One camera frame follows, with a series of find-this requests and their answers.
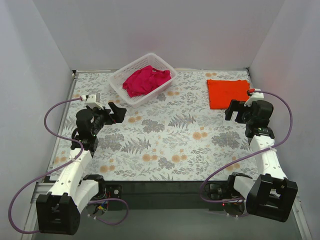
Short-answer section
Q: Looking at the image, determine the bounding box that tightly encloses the white plastic basket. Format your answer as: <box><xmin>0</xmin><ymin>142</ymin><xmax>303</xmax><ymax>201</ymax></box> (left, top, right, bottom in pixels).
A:
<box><xmin>108</xmin><ymin>53</ymin><xmax>178</xmax><ymax>108</ymax></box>

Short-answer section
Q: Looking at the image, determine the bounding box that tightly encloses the magenta t-shirt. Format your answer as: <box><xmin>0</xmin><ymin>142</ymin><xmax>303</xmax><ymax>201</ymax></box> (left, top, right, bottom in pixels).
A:
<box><xmin>122</xmin><ymin>65</ymin><xmax>171</xmax><ymax>98</ymax></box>

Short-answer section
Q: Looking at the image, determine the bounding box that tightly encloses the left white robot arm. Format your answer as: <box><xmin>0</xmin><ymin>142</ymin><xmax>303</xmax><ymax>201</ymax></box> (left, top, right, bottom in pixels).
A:
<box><xmin>36</xmin><ymin>102</ymin><xmax>127</xmax><ymax>235</ymax></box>

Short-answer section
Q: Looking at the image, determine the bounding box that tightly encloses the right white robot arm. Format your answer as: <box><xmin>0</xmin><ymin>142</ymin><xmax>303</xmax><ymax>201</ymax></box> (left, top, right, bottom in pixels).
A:
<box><xmin>225</xmin><ymin>100</ymin><xmax>298</xmax><ymax>222</ymax></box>

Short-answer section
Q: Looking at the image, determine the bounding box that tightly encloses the folded orange t-shirt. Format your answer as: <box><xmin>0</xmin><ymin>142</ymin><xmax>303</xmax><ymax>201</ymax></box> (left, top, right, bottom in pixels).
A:
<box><xmin>207</xmin><ymin>79</ymin><xmax>250</xmax><ymax>110</ymax></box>

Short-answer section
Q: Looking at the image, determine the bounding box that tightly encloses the floral table mat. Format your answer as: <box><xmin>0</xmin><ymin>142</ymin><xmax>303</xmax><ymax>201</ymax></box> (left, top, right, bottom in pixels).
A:
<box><xmin>49</xmin><ymin>69</ymin><xmax>266</xmax><ymax>182</ymax></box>

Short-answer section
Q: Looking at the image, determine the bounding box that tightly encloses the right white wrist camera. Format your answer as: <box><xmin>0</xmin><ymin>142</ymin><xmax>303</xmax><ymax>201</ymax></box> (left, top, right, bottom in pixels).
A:
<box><xmin>244</xmin><ymin>88</ymin><xmax>264</xmax><ymax>107</ymax></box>

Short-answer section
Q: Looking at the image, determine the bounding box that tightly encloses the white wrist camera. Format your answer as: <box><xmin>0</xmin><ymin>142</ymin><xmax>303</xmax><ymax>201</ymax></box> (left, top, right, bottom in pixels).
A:
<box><xmin>84</xmin><ymin>92</ymin><xmax>104</xmax><ymax>110</ymax></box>
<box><xmin>244</xmin><ymin>88</ymin><xmax>264</xmax><ymax>107</ymax></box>

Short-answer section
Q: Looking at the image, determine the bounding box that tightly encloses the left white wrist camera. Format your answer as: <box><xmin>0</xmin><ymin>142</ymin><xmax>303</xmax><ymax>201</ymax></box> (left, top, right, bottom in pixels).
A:
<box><xmin>84</xmin><ymin>92</ymin><xmax>104</xmax><ymax>110</ymax></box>

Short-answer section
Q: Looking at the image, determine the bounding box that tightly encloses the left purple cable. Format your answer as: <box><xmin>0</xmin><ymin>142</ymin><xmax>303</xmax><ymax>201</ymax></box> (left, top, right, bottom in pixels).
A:
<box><xmin>8</xmin><ymin>96</ymin><xmax>130</xmax><ymax>235</ymax></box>

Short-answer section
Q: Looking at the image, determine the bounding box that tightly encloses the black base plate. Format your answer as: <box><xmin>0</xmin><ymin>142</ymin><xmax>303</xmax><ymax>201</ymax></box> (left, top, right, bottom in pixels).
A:
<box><xmin>77</xmin><ymin>180</ymin><xmax>256</xmax><ymax>212</ymax></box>

